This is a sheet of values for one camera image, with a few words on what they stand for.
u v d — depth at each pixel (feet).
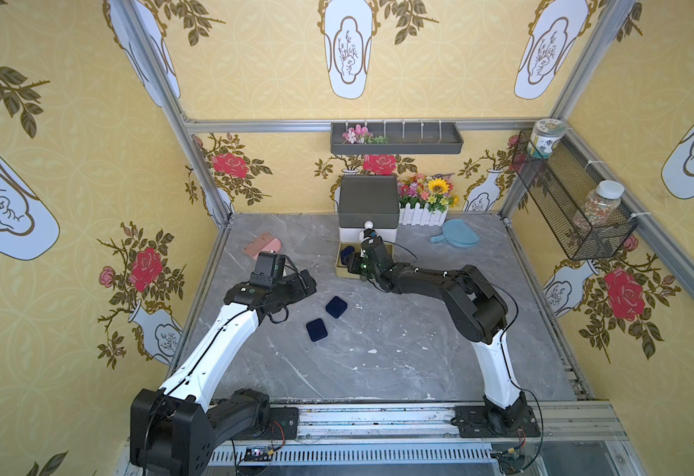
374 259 2.62
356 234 3.11
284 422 2.42
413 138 3.04
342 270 3.26
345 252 3.34
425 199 3.49
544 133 2.78
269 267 2.02
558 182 2.98
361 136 2.88
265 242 3.70
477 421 2.40
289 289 2.35
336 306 3.10
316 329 2.93
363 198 3.50
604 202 2.14
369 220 3.11
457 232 3.77
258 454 2.40
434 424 2.45
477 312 1.82
